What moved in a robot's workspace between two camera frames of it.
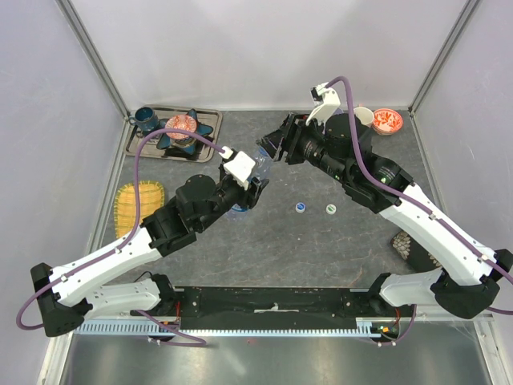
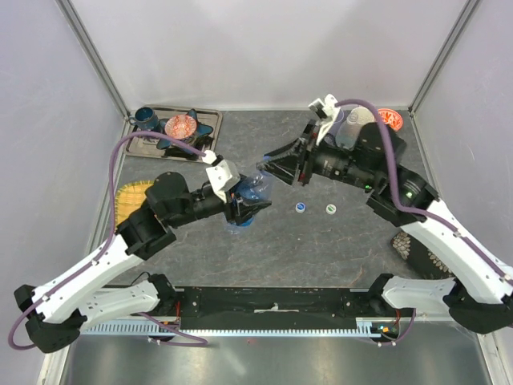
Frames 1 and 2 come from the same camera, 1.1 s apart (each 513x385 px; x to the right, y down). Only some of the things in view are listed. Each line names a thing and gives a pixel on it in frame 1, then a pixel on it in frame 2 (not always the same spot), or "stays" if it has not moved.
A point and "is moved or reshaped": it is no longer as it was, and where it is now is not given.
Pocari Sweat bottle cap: x=300 y=207 stays
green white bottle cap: x=331 y=208 stays
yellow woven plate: x=151 y=198 stays
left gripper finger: x=264 y=183 -> x=248 y=207
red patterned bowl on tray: x=180 y=122 stays
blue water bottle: x=261 y=168 is moved or reshaped
